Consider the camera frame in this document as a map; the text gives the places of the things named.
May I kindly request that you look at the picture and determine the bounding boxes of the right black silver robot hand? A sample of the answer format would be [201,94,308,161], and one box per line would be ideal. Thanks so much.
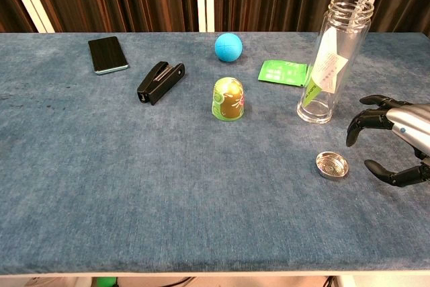
[345,94,430,188]

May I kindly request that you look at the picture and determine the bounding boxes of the clear glass bottle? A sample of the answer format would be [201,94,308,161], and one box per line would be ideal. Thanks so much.
[296,0,376,124]

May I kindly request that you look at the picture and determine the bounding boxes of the white green paper leaflet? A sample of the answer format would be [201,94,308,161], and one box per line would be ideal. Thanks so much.
[303,27,349,109]

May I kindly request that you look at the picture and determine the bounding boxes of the green foil packet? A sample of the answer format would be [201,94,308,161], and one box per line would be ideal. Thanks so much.
[257,59,308,88]

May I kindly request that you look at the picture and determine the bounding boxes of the green gold nesting doll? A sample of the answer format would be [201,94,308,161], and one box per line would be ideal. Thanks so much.
[210,77,245,122]

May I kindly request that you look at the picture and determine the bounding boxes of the blue ball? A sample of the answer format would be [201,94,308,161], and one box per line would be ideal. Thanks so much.
[214,32,243,63]

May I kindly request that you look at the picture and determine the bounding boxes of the blue velvet table cloth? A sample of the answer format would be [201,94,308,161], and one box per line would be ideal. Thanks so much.
[0,32,430,275]

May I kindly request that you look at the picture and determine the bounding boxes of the black stapler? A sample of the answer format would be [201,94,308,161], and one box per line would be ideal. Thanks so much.
[136,61,186,106]

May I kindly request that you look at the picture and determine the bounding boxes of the black smartphone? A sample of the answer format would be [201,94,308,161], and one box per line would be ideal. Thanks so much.
[87,36,130,76]

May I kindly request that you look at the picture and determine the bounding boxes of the green object under table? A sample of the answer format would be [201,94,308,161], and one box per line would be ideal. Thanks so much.
[95,276,118,287]

